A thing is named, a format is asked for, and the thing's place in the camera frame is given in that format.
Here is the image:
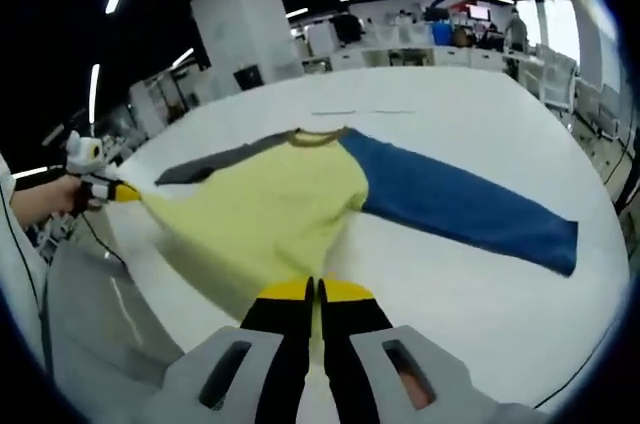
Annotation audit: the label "person's left hand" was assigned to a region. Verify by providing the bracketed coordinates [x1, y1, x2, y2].
[9, 175, 85, 229]

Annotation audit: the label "large white pillar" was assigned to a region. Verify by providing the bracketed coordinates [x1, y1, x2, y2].
[189, 0, 306, 95]

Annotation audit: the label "white power strip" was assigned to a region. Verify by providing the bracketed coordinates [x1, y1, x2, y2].
[310, 108, 416, 118]

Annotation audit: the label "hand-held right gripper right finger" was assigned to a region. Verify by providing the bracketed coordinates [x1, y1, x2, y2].
[317, 277, 551, 424]

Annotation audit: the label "white shelving unit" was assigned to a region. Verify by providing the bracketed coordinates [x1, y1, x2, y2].
[128, 71, 201, 138]

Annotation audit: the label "yellow garment blue grey sleeves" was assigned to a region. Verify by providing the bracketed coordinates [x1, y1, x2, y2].
[142, 126, 580, 424]

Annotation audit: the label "white office chair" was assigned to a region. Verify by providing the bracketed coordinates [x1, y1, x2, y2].
[537, 43, 579, 113]

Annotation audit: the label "tall white cabinet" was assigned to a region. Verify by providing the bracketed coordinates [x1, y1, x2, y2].
[305, 23, 336, 58]

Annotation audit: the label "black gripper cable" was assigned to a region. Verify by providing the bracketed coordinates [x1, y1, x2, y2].
[79, 213, 131, 270]

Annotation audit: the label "blue barrel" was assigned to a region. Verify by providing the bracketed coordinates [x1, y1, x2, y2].
[430, 19, 454, 48]

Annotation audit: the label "row of white low cabinets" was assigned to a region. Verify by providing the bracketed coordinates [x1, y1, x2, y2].
[302, 46, 509, 74]

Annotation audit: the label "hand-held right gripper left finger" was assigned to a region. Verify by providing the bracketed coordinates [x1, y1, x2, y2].
[134, 276, 316, 424]

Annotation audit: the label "black square panel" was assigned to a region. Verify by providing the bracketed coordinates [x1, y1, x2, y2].
[232, 63, 265, 92]

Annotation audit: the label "person's white coat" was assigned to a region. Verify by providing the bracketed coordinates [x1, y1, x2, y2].
[0, 153, 51, 370]

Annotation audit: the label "thin black cable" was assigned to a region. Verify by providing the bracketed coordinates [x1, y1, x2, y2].
[0, 183, 54, 375]

